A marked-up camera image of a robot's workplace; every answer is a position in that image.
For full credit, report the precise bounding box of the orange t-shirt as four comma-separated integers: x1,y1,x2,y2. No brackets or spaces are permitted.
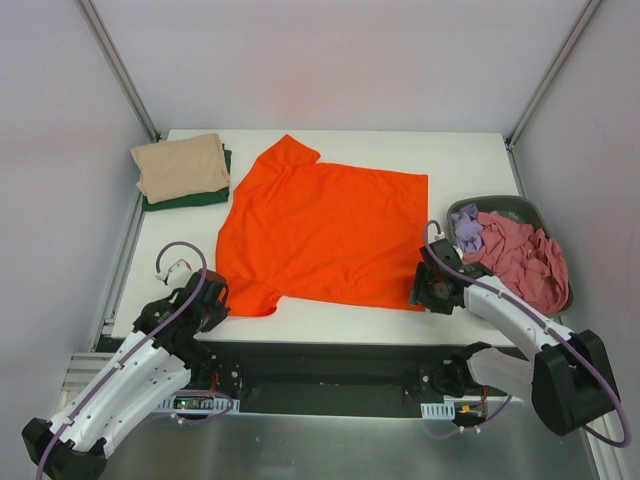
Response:
215,135,429,317

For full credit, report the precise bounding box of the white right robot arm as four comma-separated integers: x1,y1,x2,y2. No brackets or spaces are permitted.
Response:
409,239,622,436

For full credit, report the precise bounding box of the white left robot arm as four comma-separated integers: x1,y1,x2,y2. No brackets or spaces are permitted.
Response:
21,269,230,479

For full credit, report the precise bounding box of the lavender crumpled t-shirt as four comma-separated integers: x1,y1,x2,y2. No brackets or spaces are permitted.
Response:
450,204,484,253

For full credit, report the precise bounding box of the pink crumpled t-shirt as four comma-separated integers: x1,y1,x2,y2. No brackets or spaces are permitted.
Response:
462,211,570,315

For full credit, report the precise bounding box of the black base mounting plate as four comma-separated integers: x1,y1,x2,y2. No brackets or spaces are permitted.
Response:
205,341,458,419

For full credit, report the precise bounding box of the folded dark green t-shirt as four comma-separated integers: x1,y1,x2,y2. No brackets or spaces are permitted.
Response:
140,144,234,213

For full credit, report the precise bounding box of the grey-green plastic laundry bin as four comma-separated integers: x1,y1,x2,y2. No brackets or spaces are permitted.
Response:
447,195,573,317

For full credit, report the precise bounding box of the folded beige t-shirt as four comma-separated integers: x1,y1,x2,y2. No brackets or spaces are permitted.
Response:
130,132,232,204

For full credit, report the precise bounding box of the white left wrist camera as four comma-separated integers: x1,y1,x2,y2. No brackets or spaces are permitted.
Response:
156,259,193,290

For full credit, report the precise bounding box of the white slotted cable duct left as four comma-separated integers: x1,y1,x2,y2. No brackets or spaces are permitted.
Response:
153,394,240,415

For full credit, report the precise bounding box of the white slotted cable duct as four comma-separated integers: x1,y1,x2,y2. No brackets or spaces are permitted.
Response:
153,394,240,415
420,401,456,421

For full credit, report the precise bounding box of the white slotted cable duct right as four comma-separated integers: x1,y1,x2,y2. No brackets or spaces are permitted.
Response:
420,401,456,421

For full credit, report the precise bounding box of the aluminium front cross rail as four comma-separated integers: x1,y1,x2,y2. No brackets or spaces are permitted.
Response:
62,352,113,392

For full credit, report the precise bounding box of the aluminium frame rail left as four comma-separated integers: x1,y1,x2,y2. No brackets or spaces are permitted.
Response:
75,0,161,142

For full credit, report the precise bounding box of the aluminium frame rail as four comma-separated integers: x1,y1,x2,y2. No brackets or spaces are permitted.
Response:
75,0,161,142
505,0,606,152

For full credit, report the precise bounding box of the aluminium frame rail right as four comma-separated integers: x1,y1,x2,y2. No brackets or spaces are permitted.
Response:
505,0,606,152

